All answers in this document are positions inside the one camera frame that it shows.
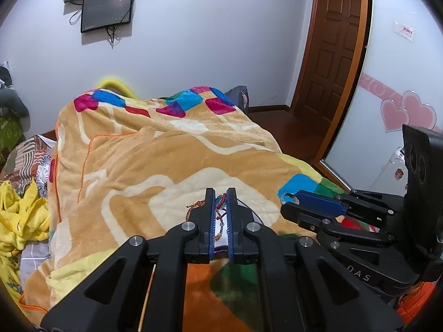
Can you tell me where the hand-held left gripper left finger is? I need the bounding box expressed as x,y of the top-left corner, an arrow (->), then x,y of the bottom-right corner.
40,187 -> 217,332

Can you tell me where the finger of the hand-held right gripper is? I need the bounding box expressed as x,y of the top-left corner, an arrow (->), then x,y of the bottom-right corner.
280,190 -> 405,217
280,203 -> 396,247

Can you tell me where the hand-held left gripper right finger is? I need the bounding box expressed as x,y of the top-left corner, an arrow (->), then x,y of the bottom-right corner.
226,187 -> 405,332

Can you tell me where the braided cord bracelet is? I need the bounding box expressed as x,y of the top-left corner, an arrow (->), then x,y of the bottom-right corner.
185,194 -> 229,243

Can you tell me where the person's right forearm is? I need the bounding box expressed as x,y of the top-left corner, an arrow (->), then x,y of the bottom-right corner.
394,279 -> 437,326

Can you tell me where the white suitcase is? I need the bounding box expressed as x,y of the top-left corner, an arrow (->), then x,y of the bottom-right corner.
366,147 -> 411,198

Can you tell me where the colourful patchwork blanket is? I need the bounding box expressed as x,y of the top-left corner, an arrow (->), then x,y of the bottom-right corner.
19,86 -> 381,332

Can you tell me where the purple bag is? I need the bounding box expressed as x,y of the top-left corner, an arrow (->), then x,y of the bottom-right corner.
223,85 -> 251,115

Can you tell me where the brown wooden door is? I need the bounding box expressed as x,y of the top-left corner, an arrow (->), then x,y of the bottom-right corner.
293,0 -> 362,143

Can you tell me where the grey checked bedsheet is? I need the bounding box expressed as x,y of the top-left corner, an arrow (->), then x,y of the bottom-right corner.
19,238 -> 53,271

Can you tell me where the white paper note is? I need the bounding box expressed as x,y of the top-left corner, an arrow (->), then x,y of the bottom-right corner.
392,20 -> 416,42

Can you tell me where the yellow cloth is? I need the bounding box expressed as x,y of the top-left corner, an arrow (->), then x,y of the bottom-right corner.
0,178 -> 53,305

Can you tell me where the striped patterned quilt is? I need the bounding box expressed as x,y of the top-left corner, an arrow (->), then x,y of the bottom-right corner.
0,134 -> 58,198

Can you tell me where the black garment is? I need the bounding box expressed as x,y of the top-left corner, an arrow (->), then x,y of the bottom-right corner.
0,65 -> 15,89

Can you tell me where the wooden door frame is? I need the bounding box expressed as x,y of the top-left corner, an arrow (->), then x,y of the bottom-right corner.
290,0 -> 375,167

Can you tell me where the small black wall monitor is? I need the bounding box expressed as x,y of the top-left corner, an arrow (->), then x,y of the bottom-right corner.
80,0 -> 136,34

